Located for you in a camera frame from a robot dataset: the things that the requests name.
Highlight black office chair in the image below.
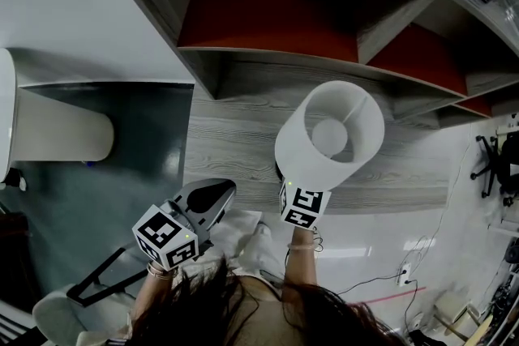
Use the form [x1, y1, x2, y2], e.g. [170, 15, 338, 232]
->
[469, 133, 519, 208]

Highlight person's right forearm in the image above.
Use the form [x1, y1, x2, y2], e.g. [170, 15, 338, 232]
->
[281, 227, 320, 293]

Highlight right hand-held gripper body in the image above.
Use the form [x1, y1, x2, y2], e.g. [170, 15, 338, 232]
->
[278, 178, 332, 233]

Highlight left wrist bracelet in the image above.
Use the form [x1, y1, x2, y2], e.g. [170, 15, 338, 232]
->
[145, 262, 178, 280]

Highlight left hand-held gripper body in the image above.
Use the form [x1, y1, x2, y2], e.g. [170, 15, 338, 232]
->
[131, 193, 214, 271]

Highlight black cable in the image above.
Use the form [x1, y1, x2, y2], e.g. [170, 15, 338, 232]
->
[335, 275, 407, 297]

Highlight dark equipment clutter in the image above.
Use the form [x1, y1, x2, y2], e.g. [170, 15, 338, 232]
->
[484, 237, 519, 346]

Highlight white power strip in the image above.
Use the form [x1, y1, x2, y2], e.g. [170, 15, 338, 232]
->
[397, 262, 413, 288]

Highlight grey wooden table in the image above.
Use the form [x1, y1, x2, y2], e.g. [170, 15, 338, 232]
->
[182, 92, 452, 216]

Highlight person's left forearm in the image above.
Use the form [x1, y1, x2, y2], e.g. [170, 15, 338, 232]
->
[130, 263, 180, 324]

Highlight person's legs in white trousers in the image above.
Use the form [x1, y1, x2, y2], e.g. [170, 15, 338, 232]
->
[208, 209, 285, 285]

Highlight person's torso in beige top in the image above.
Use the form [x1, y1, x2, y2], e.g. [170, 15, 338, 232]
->
[75, 275, 390, 346]

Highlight light wooden stool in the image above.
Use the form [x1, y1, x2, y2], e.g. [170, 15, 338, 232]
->
[431, 290, 490, 342]

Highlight black metal chair frame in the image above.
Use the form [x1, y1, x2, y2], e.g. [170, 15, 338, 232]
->
[66, 246, 148, 308]

